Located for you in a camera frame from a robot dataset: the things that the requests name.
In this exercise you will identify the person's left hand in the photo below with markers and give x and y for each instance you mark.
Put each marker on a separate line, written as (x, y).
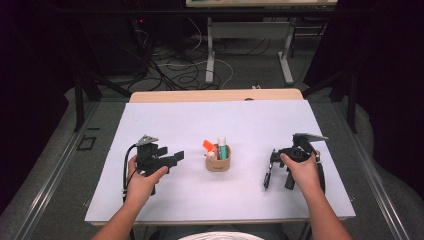
(141, 185)

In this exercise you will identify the brown round pen holder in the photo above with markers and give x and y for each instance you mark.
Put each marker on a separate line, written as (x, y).
(218, 165)

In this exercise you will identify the white desk with metal legs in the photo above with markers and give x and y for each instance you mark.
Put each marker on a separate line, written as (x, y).
(248, 30)

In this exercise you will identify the small white figurine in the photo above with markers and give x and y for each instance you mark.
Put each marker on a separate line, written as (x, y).
(211, 154)

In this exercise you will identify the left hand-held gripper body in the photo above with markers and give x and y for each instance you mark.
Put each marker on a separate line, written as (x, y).
(146, 160)

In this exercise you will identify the person's right hand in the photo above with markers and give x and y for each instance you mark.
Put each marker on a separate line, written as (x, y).
(308, 176)

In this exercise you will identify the black metal stand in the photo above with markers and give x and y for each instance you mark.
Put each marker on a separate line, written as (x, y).
(79, 100)
(351, 100)

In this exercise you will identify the white and green glue stick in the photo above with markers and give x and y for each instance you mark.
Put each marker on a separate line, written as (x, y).
(222, 148)

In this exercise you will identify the white table mat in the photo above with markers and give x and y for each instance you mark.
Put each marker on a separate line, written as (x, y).
(216, 196)

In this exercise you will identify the black pen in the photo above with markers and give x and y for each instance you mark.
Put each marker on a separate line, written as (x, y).
(266, 181)

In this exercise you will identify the dark equipment case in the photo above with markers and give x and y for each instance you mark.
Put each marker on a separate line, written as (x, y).
(113, 43)

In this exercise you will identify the metal floor rail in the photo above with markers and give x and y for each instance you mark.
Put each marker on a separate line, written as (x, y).
(373, 180)
(50, 180)

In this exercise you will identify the person's white shirt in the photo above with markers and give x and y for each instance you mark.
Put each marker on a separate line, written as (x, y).
(218, 236)

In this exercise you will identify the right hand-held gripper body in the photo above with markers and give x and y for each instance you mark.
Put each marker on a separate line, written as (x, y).
(300, 150)

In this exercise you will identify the orange highlighter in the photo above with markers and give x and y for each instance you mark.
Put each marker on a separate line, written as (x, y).
(209, 146)

